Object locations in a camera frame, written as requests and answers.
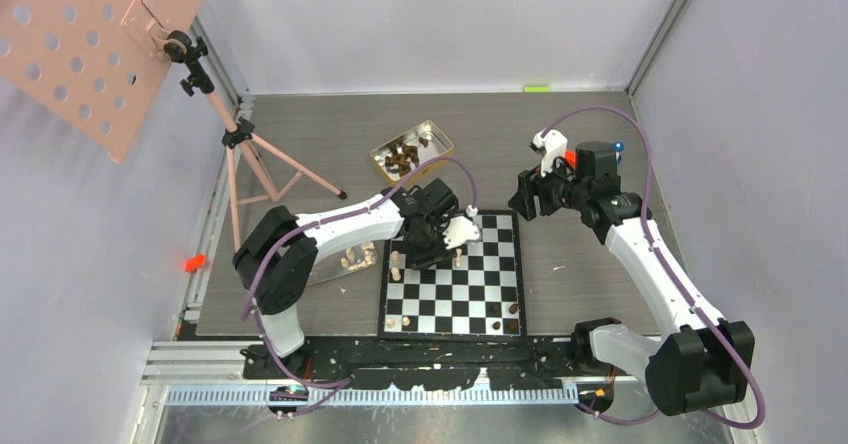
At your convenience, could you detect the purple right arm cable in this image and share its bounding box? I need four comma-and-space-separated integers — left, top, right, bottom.
537, 104, 767, 430

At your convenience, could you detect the black white chessboard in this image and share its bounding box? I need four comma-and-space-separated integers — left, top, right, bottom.
377, 210, 527, 342

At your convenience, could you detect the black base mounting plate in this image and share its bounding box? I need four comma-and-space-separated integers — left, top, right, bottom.
240, 336, 625, 391

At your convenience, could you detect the red toy block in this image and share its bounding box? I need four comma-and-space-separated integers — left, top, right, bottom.
564, 150, 577, 168

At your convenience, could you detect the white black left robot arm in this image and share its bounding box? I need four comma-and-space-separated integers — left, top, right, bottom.
232, 179, 480, 378

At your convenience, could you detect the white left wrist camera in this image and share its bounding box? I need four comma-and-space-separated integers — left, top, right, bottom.
442, 205, 481, 250

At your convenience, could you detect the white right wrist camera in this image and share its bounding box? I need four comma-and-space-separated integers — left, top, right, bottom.
530, 130, 568, 177

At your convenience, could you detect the pink perforated music stand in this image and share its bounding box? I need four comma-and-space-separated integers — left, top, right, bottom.
0, 0, 349, 250

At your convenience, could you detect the gold tin with dark pieces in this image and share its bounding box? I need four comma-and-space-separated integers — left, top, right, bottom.
370, 120, 455, 185

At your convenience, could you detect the green tape marker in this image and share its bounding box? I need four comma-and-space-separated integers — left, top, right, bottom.
522, 85, 551, 93

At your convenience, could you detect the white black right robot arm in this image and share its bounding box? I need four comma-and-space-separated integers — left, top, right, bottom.
508, 137, 755, 416

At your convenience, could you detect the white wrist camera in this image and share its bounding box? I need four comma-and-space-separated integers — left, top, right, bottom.
530, 130, 568, 177
442, 205, 481, 250

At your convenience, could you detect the orange clip on rail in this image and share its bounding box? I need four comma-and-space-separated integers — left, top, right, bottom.
183, 253, 206, 273

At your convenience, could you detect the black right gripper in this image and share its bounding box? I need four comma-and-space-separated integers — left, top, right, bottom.
508, 152, 589, 222

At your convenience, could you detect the silver tin lid tray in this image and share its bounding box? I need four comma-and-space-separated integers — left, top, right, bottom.
307, 241, 380, 286

